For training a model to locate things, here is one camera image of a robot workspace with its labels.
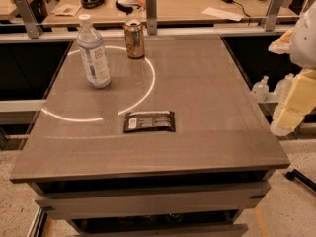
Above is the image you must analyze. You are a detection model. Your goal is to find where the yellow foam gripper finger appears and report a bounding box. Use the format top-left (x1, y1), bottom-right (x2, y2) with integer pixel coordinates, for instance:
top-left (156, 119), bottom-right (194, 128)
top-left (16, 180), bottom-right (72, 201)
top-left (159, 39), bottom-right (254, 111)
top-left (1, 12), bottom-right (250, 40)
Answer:
top-left (268, 28), bottom-right (293, 54)
top-left (270, 69), bottom-right (316, 136)

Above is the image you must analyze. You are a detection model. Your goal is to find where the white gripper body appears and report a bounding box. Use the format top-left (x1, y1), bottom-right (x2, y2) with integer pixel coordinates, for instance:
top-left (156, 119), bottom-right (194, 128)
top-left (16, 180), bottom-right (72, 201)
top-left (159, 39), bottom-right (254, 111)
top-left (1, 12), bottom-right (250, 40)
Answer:
top-left (290, 1), bottom-right (316, 69)

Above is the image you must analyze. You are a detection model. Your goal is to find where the black rxbar chocolate wrapper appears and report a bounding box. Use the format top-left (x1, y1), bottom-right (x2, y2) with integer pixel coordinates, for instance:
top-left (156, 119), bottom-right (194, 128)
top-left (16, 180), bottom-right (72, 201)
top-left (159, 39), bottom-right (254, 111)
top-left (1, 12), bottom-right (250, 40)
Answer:
top-left (123, 111), bottom-right (176, 133)

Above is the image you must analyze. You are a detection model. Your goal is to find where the orange soda can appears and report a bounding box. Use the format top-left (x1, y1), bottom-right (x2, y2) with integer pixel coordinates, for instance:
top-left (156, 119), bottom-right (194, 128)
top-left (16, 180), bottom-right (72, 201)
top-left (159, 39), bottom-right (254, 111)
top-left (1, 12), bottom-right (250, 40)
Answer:
top-left (123, 19), bottom-right (145, 58)

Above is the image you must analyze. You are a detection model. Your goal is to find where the small plastic bottle on shelf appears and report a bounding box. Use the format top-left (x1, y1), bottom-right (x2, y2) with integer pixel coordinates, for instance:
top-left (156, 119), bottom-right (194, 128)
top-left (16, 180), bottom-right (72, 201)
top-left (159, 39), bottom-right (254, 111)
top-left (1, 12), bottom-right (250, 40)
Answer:
top-left (252, 76), bottom-right (269, 102)

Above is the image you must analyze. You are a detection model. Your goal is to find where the black stand leg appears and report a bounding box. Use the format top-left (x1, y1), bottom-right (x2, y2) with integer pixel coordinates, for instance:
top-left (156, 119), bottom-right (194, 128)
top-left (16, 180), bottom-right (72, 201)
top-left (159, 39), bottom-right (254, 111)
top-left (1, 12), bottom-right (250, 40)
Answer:
top-left (285, 169), bottom-right (316, 192)

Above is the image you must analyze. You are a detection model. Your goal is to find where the white paper sheet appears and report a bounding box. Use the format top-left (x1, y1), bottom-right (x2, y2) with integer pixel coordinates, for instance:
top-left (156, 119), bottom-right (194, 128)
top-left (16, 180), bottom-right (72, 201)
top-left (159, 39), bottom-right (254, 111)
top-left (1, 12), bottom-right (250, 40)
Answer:
top-left (202, 7), bottom-right (243, 22)

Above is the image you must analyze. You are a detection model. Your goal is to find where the grey cabinet upper drawer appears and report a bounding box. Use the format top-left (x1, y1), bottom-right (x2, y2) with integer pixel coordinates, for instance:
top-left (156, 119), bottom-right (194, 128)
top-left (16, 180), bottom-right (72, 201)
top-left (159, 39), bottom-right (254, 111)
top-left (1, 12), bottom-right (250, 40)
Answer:
top-left (36, 182), bottom-right (271, 219)

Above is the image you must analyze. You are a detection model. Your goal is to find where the grey cabinet drawer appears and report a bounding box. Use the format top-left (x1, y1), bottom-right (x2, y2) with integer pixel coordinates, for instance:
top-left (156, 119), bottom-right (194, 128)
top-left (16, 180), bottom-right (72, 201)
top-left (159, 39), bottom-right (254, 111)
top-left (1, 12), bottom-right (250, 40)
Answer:
top-left (69, 224), bottom-right (248, 237)
top-left (36, 182), bottom-right (271, 219)

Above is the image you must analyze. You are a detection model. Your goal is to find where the clear plastic water bottle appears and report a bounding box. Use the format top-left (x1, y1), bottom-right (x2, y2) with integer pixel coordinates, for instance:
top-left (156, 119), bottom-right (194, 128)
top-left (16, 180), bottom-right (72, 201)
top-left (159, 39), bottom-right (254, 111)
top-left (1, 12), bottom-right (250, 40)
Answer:
top-left (77, 14), bottom-right (111, 89)

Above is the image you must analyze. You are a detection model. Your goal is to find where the small paper card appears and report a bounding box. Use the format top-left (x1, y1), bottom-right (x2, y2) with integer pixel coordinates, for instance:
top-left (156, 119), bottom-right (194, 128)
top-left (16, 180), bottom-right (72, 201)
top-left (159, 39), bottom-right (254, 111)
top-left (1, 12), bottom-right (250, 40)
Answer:
top-left (53, 4), bottom-right (80, 17)

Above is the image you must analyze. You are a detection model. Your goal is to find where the grey cabinet lower drawer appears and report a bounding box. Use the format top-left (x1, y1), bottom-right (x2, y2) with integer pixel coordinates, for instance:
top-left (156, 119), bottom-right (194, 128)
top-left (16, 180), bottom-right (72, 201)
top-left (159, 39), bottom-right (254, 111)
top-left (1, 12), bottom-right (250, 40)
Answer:
top-left (69, 224), bottom-right (248, 237)

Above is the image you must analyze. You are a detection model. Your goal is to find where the right metal bracket post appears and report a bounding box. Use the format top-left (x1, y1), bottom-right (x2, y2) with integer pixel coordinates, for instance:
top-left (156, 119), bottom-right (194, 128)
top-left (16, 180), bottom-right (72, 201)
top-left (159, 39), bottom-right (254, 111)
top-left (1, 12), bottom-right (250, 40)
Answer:
top-left (261, 0), bottom-right (283, 32)

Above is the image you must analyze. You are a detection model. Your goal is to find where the metal bracket post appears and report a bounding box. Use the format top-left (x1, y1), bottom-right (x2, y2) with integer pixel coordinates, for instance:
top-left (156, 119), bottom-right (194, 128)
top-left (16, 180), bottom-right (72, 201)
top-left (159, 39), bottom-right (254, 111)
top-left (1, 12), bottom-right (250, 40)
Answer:
top-left (261, 0), bottom-right (283, 32)
top-left (14, 0), bottom-right (42, 39)
top-left (146, 0), bottom-right (157, 35)

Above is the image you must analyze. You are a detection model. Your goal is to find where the middle metal bracket post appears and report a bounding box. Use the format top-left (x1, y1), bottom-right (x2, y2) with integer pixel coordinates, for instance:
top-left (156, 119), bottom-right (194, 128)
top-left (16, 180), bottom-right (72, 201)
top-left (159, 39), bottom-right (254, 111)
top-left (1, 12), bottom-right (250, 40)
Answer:
top-left (146, 0), bottom-right (157, 35)

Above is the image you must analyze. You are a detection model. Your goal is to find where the left metal bracket post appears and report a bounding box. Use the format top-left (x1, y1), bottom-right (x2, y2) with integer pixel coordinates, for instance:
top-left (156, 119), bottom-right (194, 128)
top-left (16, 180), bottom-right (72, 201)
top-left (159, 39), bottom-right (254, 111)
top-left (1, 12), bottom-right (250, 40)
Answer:
top-left (14, 0), bottom-right (42, 39)

